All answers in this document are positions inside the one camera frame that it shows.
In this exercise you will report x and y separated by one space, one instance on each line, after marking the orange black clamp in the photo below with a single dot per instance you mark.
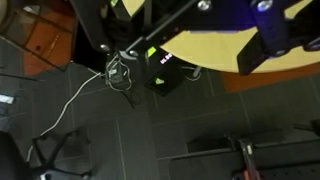
250 172

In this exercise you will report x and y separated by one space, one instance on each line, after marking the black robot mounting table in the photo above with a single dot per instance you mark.
259 156

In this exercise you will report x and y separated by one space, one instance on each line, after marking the black computer tower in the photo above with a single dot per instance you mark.
163 71

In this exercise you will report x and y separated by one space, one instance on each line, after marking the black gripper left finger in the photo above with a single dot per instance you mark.
88 13

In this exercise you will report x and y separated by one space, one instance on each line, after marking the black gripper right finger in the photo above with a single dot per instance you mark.
256 52

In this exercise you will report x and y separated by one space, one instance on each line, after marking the black office chair base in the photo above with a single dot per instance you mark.
49 164

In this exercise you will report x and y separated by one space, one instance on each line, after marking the black power strip with cables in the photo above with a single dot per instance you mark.
118 78

